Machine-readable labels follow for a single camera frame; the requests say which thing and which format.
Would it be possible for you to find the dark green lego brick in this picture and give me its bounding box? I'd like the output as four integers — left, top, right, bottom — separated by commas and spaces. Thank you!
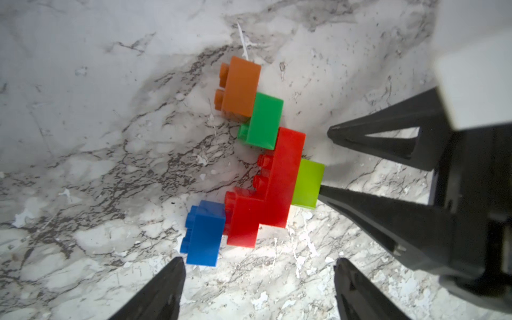
237, 93, 284, 150

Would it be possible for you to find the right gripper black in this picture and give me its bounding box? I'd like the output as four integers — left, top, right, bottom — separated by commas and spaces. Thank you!
319, 88, 511, 313

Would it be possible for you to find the blue lego brick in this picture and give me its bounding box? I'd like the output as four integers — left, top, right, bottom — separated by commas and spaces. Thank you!
179, 200, 226, 267

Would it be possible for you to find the long red lego brick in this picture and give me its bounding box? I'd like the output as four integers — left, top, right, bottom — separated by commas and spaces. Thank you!
253, 127, 306, 228

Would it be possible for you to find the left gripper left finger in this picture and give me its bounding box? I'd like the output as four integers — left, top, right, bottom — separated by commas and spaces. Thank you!
110, 257, 186, 320

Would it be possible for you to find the lime green lego brick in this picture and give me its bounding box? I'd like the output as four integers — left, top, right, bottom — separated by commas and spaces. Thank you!
291, 159, 325, 209

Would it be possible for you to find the orange lego brick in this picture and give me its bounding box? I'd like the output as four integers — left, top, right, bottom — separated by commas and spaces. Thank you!
214, 56, 261, 122

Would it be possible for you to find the small red lego brick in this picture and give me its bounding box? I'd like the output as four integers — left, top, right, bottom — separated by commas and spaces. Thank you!
224, 187, 264, 249

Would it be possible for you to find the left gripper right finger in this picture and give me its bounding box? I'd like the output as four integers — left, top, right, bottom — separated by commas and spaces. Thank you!
333, 258, 409, 320

